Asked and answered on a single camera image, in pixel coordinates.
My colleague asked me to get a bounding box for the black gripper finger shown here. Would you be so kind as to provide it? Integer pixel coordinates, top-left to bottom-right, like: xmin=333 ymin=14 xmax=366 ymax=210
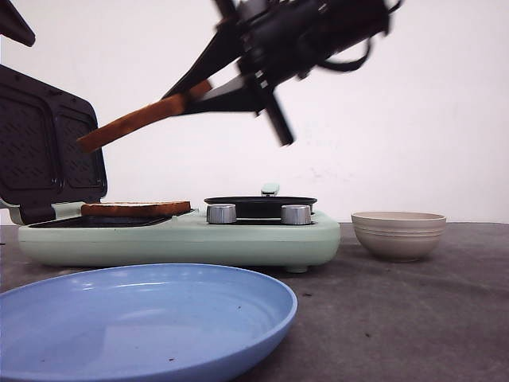
xmin=0 ymin=0 xmax=36 ymax=47

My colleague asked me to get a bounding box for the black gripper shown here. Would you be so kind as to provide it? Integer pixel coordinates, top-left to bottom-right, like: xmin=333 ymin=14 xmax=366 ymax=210
xmin=161 ymin=1 xmax=392 ymax=146

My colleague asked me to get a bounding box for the white bread slice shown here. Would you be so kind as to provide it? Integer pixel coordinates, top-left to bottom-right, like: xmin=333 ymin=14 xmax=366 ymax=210
xmin=77 ymin=80 xmax=212 ymax=153
xmin=81 ymin=201 xmax=192 ymax=217

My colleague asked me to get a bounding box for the breakfast maker hinged lid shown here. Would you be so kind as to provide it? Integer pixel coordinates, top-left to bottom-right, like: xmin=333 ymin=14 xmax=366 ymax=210
xmin=1 ymin=66 xmax=107 ymax=225

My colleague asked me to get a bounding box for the beige ceramic bowl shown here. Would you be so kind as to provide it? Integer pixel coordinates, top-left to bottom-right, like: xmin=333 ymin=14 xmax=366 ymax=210
xmin=351 ymin=211 xmax=446 ymax=262

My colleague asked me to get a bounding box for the mint green breakfast maker base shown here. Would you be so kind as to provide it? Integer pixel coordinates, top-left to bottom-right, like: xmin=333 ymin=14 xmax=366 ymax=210
xmin=18 ymin=208 xmax=340 ymax=273

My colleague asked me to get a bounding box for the black round frying pan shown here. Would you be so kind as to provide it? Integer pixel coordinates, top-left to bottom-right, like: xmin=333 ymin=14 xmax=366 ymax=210
xmin=204 ymin=196 xmax=317 ymax=219

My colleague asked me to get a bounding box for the left silver control knob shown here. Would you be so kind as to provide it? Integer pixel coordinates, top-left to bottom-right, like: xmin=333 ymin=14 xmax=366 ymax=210
xmin=206 ymin=204 xmax=237 ymax=224

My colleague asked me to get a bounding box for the silver control knob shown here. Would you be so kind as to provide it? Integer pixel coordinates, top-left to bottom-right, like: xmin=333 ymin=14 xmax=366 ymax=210
xmin=206 ymin=204 xmax=237 ymax=224
xmin=281 ymin=205 xmax=312 ymax=225

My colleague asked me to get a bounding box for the right silver control knob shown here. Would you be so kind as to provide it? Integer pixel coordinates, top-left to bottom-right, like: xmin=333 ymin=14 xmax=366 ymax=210
xmin=281 ymin=205 xmax=312 ymax=225

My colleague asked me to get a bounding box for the blue plate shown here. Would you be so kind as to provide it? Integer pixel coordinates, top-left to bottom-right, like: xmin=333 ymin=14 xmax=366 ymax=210
xmin=1 ymin=264 xmax=297 ymax=381

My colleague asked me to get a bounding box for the mint green pan handle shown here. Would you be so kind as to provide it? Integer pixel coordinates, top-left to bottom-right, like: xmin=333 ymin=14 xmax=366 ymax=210
xmin=261 ymin=182 xmax=280 ymax=197

